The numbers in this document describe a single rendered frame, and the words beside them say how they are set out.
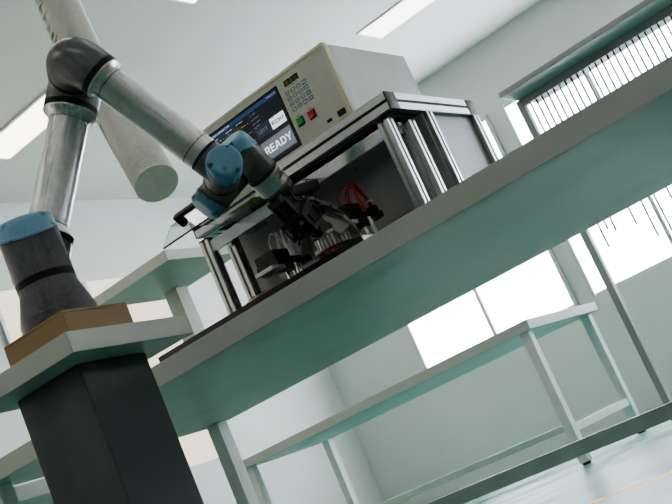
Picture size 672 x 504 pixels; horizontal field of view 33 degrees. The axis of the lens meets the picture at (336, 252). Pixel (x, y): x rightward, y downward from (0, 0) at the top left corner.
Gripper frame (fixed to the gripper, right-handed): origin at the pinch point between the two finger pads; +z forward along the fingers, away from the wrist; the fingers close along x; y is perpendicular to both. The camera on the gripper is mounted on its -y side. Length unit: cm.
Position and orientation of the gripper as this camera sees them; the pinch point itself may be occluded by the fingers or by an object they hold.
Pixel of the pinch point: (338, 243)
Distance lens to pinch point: 256.4
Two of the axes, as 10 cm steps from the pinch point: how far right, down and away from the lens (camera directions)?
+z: 6.5, 6.7, 3.5
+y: -2.1, 6.0, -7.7
